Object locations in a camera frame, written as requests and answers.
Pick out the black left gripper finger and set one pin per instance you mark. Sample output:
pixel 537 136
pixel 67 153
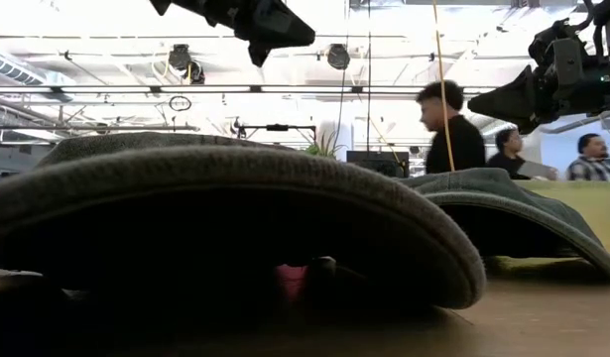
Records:
pixel 275 27
pixel 258 54

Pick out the grey denim baseball cap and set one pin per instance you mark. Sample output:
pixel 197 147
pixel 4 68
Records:
pixel 483 183
pixel 185 168

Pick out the person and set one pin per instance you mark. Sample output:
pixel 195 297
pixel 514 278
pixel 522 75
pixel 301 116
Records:
pixel 460 144
pixel 508 149
pixel 592 168

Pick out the grey laptop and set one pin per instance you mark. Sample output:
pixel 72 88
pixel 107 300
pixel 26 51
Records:
pixel 532 169

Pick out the black metal stand bar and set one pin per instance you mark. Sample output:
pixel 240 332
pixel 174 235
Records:
pixel 277 127

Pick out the yellow translucent plastic bin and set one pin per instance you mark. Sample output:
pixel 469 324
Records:
pixel 597 208

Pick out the green potted plant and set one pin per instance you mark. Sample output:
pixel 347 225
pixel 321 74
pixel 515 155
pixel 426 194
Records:
pixel 324 149

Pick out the long ceiling light strip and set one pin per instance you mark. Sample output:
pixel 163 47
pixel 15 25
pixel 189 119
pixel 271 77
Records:
pixel 111 89

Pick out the black computer monitor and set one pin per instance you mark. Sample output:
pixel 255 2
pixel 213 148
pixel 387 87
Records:
pixel 376 163

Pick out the pink translucent plastic bin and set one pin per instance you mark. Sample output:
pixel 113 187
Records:
pixel 290 282

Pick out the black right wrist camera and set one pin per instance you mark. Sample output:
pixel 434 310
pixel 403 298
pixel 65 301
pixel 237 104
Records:
pixel 565 59

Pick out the grey ceiling air duct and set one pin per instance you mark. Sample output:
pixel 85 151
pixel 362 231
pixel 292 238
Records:
pixel 12 69

